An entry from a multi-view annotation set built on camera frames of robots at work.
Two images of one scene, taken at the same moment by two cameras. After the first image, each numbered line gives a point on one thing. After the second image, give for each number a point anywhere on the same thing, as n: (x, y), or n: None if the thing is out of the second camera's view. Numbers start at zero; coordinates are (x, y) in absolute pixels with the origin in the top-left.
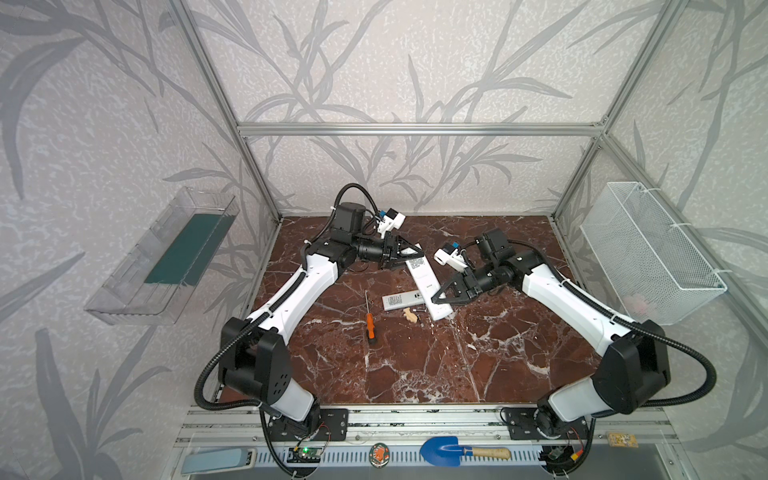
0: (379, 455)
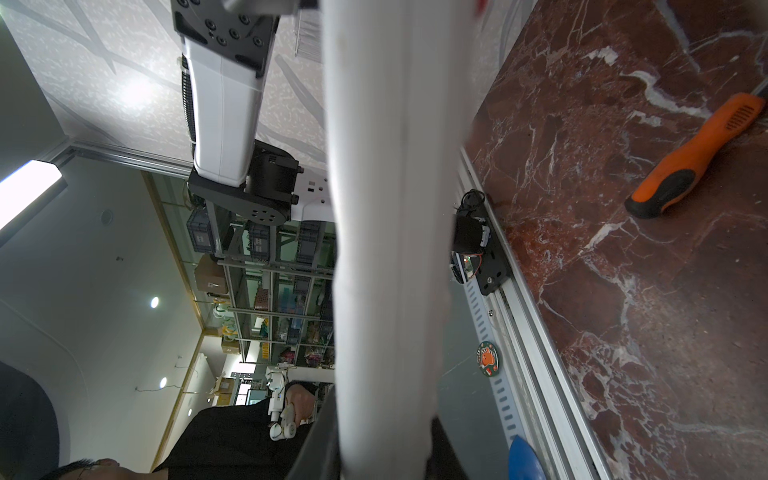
0: (487, 358)
